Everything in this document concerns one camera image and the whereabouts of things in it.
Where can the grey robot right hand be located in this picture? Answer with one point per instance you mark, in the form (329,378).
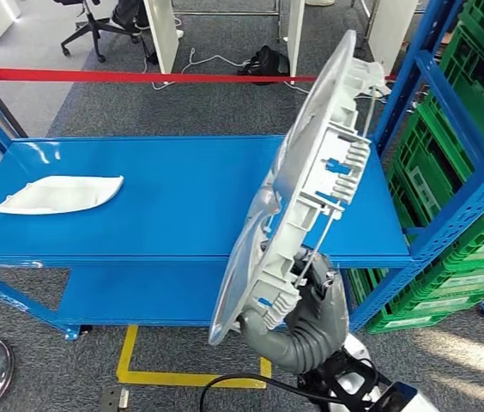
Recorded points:
(323,307)

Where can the grey wheel hubcap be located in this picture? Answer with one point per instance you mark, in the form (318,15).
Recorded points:
(311,165)

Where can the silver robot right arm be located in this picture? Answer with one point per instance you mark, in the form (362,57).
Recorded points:
(311,355)

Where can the white car trim part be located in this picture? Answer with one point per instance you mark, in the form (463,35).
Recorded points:
(59,196)

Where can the yellow floor tape square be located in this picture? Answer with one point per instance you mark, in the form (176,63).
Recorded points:
(160,378)

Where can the black bag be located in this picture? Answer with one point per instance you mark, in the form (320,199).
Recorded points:
(265,62)

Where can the white desk panel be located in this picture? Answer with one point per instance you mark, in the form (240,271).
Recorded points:
(295,34)
(392,28)
(163,34)

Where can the grey robot foot plate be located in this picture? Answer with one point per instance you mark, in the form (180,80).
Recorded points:
(113,401)

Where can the red barrier belt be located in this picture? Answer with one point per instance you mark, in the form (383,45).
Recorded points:
(138,75)

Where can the person's leg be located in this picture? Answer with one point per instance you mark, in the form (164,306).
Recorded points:
(128,14)

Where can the black office chair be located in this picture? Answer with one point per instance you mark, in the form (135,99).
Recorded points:
(89,28)

